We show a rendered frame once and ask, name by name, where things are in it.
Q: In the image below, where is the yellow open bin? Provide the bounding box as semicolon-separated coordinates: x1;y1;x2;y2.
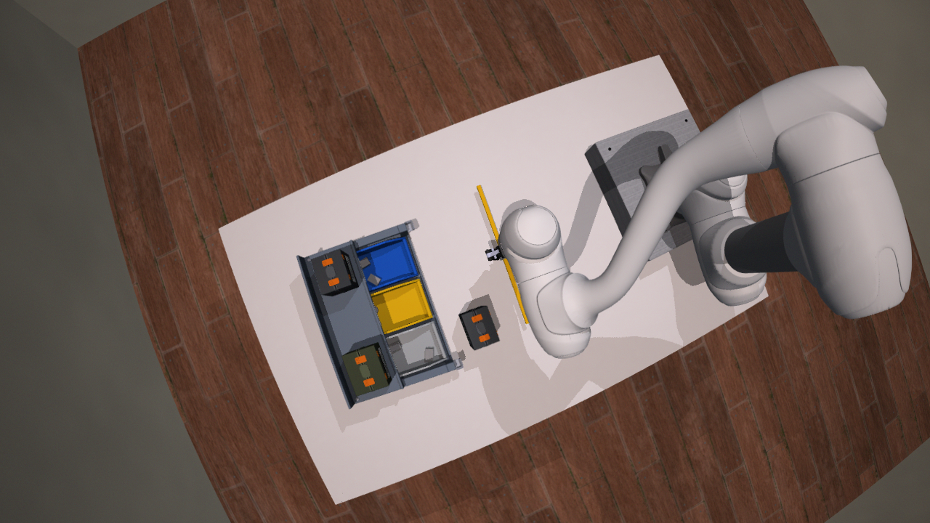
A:
371;280;432;334

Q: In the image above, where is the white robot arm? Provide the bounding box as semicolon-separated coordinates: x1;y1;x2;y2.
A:
498;65;912;359

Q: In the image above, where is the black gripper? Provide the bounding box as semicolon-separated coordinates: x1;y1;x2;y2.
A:
485;245;505;261

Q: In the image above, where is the blue bin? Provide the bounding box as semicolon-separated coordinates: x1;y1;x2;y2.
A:
356;238;417;292

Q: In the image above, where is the grey open bin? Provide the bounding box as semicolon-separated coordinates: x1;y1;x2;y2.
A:
386;322;446;377

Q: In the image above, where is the grey metal shelf rack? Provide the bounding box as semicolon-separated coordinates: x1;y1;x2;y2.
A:
296;220;464;409

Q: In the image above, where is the yellow thin bar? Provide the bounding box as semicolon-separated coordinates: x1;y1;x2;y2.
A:
477;185;529;324

